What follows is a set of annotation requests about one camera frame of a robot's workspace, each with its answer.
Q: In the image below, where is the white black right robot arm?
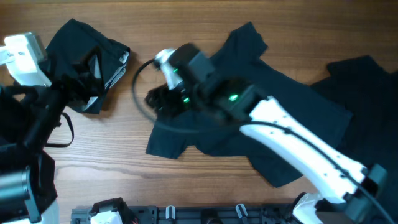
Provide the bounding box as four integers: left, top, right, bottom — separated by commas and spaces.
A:
151, 43, 392, 223

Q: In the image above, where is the dark clothes pile right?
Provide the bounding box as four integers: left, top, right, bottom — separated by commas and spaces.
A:
311, 55, 397, 175

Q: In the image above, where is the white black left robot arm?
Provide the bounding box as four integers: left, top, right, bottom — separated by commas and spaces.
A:
1, 32, 85, 223

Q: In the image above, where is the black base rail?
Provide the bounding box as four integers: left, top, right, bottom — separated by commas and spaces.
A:
71, 203, 298, 224

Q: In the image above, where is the dark green t-shirt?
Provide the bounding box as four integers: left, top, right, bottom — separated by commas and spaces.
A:
146, 22, 352, 187

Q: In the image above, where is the folded dark pants pile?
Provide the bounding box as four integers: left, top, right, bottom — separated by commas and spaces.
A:
39, 19, 130, 114

